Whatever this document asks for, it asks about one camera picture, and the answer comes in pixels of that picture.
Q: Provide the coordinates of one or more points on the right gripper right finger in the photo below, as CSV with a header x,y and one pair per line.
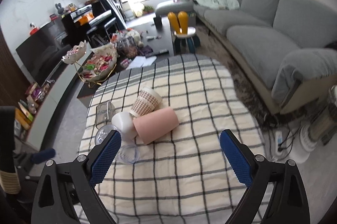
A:
x,y
288,202

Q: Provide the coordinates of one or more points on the white electric heater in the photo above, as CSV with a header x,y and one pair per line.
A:
x,y
307,139

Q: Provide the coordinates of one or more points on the white power strip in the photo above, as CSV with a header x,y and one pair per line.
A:
x,y
278,143

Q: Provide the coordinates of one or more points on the clear snack jar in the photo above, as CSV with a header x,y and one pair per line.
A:
x,y
127,47

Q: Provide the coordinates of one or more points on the grey sectional sofa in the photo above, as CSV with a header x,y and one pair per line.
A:
x,y
283,46

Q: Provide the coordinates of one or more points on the pink plastic cup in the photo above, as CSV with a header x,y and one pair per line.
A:
x,y
156,124

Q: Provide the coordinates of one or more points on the white plastic cup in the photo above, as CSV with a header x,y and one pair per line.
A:
x,y
123,121

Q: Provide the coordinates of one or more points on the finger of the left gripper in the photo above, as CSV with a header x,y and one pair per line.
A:
x,y
42,156

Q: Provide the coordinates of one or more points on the black piano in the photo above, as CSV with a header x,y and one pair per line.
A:
x,y
91,23

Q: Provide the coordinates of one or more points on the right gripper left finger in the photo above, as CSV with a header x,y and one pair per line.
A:
x,y
61,186

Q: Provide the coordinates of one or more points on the black television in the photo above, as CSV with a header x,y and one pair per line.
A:
x,y
43,50

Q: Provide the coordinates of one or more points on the black mug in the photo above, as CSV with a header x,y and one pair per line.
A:
x,y
157,22

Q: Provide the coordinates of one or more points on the dark coffee table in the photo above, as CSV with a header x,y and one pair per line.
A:
x,y
157,38

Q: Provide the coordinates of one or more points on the grey white tv cabinet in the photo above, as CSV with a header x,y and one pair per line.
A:
x,y
62,77

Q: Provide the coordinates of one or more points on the brown checked paper cup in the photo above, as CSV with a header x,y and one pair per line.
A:
x,y
145,103

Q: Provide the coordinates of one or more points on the clear grey square cup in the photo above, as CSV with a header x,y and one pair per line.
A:
x,y
104,113

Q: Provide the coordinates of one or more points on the clear blue printed plastic cup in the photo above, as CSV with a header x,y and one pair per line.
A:
x,y
128,152

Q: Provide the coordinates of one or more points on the yellow rabbit ear stool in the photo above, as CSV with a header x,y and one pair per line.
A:
x,y
184,35

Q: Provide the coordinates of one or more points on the grey ottoman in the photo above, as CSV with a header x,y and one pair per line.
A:
x,y
175,6

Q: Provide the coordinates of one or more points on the snack packets on cabinet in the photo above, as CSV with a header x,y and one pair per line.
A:
x,y
28,109

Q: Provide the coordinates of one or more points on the shell shaped snack tray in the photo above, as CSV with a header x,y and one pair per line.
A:
x,y
98,67

